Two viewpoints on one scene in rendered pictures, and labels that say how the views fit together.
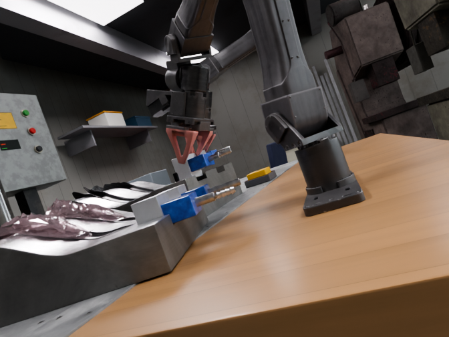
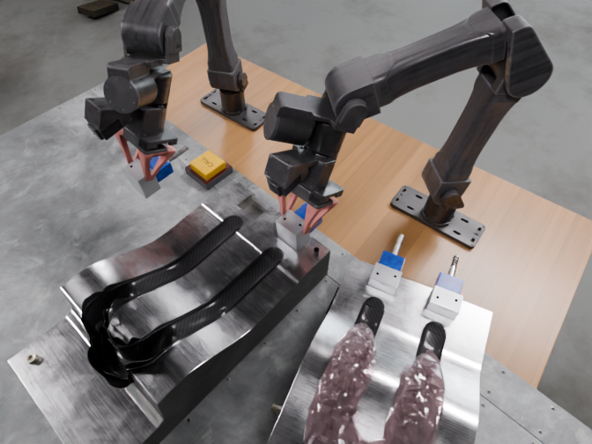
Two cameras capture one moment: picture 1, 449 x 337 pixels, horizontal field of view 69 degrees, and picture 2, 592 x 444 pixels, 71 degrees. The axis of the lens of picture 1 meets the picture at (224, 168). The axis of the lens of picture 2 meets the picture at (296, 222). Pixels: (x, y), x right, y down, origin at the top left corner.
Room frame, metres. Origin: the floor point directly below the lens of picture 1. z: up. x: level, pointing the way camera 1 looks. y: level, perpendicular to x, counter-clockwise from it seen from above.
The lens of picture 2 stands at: (0.58, 0.49, 1.53)
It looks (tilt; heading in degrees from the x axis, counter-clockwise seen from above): 54 degrees down; 289
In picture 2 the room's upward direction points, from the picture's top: straight up
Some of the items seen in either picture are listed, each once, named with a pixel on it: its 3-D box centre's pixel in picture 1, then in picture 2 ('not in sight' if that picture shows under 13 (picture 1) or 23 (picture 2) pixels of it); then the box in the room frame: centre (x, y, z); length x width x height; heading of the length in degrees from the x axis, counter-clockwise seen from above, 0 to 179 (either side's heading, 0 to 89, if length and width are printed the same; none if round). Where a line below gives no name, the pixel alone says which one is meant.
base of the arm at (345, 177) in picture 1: (323, 166); (440, 205); (0.47, -0.13, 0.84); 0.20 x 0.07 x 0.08; 161
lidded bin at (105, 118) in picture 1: (107, 123); not in sight; (5.04, 1.46, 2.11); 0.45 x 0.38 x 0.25; 161
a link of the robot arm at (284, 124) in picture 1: (302, 126); (446, 187); (0.47, -0.13, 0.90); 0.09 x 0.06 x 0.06; 118
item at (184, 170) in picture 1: (205, 160); (310, 215); (0.71, 0.03, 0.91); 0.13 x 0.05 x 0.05; 66
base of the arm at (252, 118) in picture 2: not in sight; (233, 98); (1.03, -0.33, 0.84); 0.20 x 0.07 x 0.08; 161
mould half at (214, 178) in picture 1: (135, 205); (180, 303); (0.87, 0.26, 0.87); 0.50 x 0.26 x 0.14; 66
